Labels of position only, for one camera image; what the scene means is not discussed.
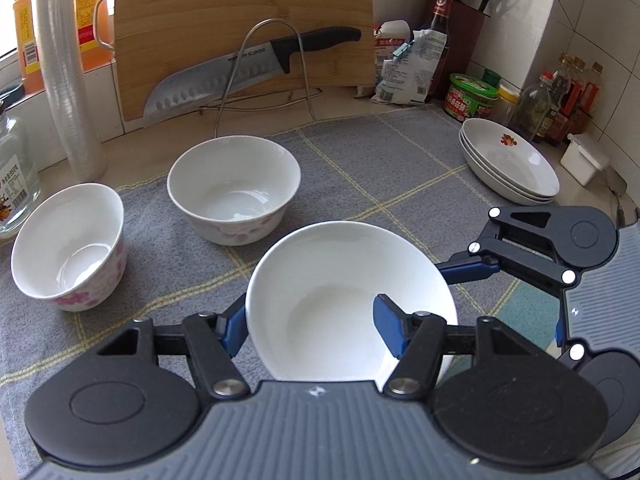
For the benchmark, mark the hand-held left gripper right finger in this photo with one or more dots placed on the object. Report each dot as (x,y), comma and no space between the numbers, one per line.
(390,325)

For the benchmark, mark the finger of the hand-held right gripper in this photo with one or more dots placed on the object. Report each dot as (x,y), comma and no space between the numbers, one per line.
(561,330)
(470,269)

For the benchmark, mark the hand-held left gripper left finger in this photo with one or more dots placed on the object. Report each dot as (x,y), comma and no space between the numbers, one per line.
(235,327)

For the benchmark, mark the plain white bowl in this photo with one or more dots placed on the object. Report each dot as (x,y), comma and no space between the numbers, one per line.
(325,280)

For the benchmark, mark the pink floral white bowl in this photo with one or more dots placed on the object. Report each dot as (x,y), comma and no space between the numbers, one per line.
(235,180)
(65,240)

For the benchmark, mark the metal utensil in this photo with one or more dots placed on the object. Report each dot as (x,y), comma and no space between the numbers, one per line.
(618,182)

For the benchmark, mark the grey checkered cloth mat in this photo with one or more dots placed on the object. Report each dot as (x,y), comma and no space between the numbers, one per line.
(380,170)

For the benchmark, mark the white plastic container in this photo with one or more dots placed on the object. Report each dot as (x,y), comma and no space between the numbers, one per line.
(585,157)

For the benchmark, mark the white jacket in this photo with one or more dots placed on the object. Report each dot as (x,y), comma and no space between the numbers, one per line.
(625,460)

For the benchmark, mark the green lidded sauce tub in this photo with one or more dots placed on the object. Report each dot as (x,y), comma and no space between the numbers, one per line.
(470,102)

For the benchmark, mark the yellow lidded spice jar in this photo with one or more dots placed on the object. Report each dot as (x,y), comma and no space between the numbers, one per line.
(509,105)

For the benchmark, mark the clear glass bottle red cap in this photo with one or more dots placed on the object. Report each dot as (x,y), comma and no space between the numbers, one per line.
(532,110)

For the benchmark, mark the red label sauce bottle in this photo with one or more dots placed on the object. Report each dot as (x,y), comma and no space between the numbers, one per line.
(572,122)

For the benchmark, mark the small green capped bottle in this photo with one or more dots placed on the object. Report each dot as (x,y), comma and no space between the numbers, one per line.
(492,77)

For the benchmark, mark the white and blue snack bag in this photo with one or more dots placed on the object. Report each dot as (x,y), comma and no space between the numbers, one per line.
(407,75)

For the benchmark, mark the gold capped condiment bottle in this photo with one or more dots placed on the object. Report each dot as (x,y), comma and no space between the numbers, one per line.
(592,90)

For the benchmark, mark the dark red knife block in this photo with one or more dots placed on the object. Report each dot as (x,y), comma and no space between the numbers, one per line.
(467,35)

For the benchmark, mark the red and white snack bag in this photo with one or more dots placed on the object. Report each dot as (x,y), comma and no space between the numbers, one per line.
(390,40)

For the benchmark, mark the dark soy sauce bottle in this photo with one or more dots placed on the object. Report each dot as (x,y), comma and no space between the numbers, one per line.
(442,10)

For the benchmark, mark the glass jar with label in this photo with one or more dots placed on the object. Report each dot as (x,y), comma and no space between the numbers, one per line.
(15,185)

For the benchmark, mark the bamboo cutting board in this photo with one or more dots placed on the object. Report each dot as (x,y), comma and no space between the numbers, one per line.
(200,10)

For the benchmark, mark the dark teal container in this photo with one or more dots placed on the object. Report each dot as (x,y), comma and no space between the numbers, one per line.
(10,94)

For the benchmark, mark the orange carton box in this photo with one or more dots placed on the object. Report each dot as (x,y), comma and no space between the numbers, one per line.
(95,20)

